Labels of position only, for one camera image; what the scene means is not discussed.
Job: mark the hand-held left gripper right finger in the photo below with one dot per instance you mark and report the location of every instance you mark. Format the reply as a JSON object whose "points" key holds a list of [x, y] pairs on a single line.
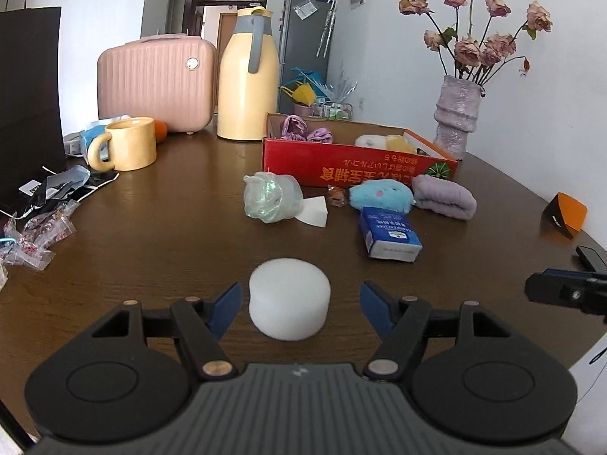
{"points": [[377, 305]]}

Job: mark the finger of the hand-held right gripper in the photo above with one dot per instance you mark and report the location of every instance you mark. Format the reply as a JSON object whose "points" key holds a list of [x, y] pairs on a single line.
{"points": [[545, 286]]}

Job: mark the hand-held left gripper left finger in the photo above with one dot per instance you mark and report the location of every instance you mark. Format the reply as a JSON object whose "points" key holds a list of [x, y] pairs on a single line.
{"points": [[226, 305]]}

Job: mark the white round sponge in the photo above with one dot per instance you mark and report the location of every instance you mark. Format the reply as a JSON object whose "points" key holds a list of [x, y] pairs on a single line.
{"points": [[289, 294]]}

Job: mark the blue tissue pack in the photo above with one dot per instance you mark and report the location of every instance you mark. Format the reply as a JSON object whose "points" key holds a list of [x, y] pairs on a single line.
{"points": [[389, 239]]}

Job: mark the blue plush toy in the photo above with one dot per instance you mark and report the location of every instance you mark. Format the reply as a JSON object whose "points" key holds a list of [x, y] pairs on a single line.
{"points": [[379, 194]]}

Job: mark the white wedge sponge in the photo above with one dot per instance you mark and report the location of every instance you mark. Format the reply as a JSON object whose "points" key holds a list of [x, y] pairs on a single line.
{"points": [[315, 211]]}

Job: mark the pale plastic-wrapped bundle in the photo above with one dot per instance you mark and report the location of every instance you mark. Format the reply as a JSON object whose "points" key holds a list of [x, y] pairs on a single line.
{"points": [[272, 196]]}

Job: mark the lavender ribbed towel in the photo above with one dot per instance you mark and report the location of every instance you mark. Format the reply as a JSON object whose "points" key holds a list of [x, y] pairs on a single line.
{"points": [[443, 196]]}

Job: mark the red cardboard box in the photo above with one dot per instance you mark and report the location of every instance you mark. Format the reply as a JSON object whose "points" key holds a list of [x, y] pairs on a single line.
{"points": [[303, 161]]}

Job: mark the yellow and white plush toy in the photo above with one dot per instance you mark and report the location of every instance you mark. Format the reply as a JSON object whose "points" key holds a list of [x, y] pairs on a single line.
{"points": [[379, 142]]}

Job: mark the orange and black box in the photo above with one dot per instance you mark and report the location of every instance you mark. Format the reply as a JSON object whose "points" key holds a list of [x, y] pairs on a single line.
{"points": [[571, 211]]}

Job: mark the yellow mug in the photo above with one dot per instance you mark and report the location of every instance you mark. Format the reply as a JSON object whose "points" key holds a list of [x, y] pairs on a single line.
{"points": [[130, 147]]}

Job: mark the orange fruit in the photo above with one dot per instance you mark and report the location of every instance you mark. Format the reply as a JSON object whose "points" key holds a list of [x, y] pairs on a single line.
{"points": [[161, 131]]}

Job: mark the mottled lilac vase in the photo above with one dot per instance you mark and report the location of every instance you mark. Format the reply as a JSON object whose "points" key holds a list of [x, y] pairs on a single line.
{"points": [[455, 118]]}

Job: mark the pile of printed small packets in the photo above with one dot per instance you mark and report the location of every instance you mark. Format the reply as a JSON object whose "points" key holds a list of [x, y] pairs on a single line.
{"points": [[42, 227]]}

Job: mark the black and white packaging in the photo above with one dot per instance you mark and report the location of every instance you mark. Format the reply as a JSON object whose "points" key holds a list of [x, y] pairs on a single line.
{"points": [[57, 185]]}

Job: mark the yellow thermos jug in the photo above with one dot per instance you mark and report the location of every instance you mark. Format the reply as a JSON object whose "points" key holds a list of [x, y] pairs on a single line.
{"points": [[246, 95]]}

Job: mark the light blue packet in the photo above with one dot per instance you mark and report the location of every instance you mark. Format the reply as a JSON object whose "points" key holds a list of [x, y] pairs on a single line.
{"points": [[87, 132]]}

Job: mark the pile of household clutter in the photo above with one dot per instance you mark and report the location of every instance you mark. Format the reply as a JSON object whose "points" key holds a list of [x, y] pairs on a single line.
{"points": [[308, 95]]}

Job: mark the pink ribbed suitcase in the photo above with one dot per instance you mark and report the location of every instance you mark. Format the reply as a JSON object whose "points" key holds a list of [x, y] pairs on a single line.
{"points": [[151, 85]]}

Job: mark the dried pink rose bouquet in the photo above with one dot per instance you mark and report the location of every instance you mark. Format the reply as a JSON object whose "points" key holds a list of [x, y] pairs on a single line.
{"points": [[467, 52]]}

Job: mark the grey refrigerator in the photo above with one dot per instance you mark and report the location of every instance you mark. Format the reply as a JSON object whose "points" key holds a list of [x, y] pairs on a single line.
{"points": [[303, 47]]}

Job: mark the transparent folded umbrella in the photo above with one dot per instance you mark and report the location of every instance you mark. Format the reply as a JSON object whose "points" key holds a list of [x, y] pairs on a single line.
{"points": [[327, 28]]}

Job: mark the brown door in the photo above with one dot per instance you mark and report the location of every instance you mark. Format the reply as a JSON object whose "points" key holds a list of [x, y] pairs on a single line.
{"points": [[225, 23]]}

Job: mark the black monitor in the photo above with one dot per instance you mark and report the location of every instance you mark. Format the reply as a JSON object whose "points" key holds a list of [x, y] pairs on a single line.
{"points": [[28, 104]]}

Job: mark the clear plastic pouch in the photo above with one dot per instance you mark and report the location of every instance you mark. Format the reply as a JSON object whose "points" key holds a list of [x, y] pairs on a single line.
{"points": [[305, 10]]}

